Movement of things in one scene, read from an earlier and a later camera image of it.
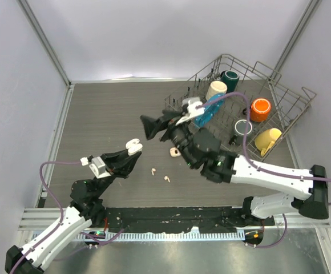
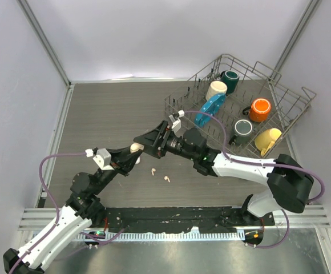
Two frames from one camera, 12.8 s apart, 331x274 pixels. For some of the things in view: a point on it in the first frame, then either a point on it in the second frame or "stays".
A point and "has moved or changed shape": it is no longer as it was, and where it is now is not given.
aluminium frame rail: (40, 218) stays
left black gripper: (119, 164) stays
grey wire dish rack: (249, 109) stays
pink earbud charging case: (174, 152) has moved or changed shape
